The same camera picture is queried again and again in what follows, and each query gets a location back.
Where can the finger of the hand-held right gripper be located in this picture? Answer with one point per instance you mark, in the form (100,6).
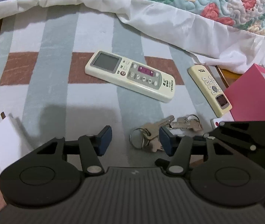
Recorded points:
(235,133)

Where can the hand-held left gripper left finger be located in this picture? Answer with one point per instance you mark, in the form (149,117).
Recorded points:
(104,140)

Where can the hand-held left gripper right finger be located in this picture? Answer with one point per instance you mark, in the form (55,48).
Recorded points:
(167,142)

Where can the bunch of metal keys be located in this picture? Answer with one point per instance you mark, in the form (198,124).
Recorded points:
(151,130)

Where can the small white remote control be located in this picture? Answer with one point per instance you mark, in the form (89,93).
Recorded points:
(215,122)

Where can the pink cardboard box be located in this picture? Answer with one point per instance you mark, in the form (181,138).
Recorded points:
(246,102)

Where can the cream remote with purple buttons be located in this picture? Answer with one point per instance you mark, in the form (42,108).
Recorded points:
(132,77)

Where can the white wall charger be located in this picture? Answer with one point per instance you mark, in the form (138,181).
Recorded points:
(4,142)

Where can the yellowish remote control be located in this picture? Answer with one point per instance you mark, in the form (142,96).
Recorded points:
(210,88)

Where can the checked floor mat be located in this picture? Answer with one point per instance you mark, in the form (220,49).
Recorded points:
(53,79)

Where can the floral quilt bedspread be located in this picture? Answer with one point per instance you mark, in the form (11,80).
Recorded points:
(181,32)

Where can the floral quilt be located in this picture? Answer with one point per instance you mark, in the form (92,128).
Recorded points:
(193,0)

